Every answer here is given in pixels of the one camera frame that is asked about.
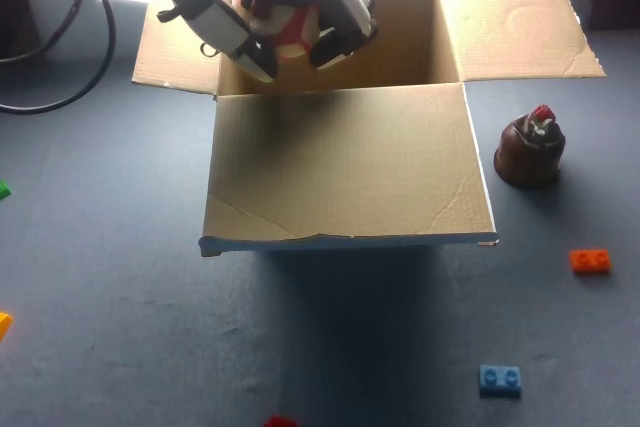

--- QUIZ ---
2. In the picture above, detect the strawberry cream toy cake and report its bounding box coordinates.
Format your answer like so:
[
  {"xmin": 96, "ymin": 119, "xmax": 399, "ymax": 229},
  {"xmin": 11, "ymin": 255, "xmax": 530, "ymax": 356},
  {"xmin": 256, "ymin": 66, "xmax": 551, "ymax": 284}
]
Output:
[{"xmin": 227, "ymin": 0, "xmax": 324, "ymax": 79}]

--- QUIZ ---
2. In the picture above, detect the cardboard box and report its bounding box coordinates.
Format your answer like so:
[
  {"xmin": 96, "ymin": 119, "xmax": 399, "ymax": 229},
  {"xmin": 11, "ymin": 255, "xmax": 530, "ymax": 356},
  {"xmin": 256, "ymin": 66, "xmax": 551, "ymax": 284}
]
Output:
[{"xmin": 131, "ymin": 0, "xmax": 607, "ymax": 259}]

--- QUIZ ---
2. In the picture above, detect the chocolate toy cake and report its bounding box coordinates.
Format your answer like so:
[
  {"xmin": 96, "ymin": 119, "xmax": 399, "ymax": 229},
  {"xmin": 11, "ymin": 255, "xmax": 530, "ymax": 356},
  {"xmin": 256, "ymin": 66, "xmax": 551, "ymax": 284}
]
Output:
[{"xmin": 493, "ymin": 104, "xmax": 567, "ymax": 189}]

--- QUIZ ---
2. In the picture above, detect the grey table cloth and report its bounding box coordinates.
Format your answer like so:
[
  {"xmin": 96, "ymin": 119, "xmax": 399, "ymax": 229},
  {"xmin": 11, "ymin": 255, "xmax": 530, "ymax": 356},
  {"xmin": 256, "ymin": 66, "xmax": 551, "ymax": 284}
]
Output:
[{"xmin": 0, "ymin": 29, "xmax": 640, "ymax": 427}]

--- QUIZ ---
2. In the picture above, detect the orange toy brick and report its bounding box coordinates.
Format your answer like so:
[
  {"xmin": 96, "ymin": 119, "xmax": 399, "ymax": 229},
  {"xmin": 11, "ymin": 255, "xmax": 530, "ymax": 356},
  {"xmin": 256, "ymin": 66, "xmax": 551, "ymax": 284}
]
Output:
[{"xmin": 568, "ymin": 248, "xmax": 612, "ymax": 276}]

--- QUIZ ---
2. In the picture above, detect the blue toy brick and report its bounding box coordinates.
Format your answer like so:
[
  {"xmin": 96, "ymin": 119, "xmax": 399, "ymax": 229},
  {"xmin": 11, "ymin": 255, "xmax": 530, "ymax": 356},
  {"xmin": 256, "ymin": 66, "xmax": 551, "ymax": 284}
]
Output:
[{"xmin": 478, "ymin": 364, "xmax": 523, "ymax": 399}]

